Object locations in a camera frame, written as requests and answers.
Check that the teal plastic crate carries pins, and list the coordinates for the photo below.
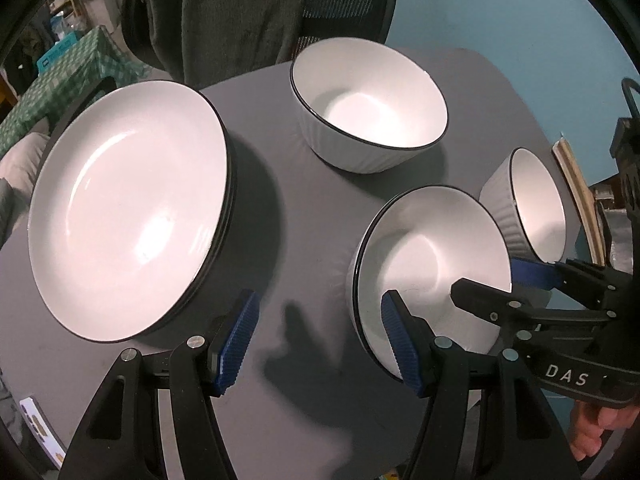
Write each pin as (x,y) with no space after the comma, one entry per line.
(57,52)

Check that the medium white ribbed bowl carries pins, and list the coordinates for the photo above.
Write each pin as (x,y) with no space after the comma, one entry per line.
(430,255)

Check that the small white ribbed bowl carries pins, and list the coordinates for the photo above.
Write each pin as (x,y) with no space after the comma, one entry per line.
(535,205)

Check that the white smartphone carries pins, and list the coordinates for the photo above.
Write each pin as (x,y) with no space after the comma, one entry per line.
(42,430)

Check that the green checked cloth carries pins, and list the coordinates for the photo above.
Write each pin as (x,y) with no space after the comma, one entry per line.
(65,85)

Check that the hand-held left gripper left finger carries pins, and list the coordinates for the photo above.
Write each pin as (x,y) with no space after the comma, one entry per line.
(237,345)

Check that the large white ribbed bowl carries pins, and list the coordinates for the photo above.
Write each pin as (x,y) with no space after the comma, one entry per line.
(370,110)

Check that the person's right hand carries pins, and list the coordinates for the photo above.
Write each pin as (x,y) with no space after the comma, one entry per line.
(592,430)

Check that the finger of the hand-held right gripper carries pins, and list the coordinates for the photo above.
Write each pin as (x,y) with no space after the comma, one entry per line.
(495,302)
(535,272)

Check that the black mesh office chair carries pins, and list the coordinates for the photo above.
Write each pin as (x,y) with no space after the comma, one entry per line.
(350,0)

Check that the light grey bed sheet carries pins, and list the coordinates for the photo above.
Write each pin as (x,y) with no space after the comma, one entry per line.
(20,185)

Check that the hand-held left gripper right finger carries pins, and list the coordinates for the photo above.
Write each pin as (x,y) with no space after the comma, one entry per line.
(402,345)

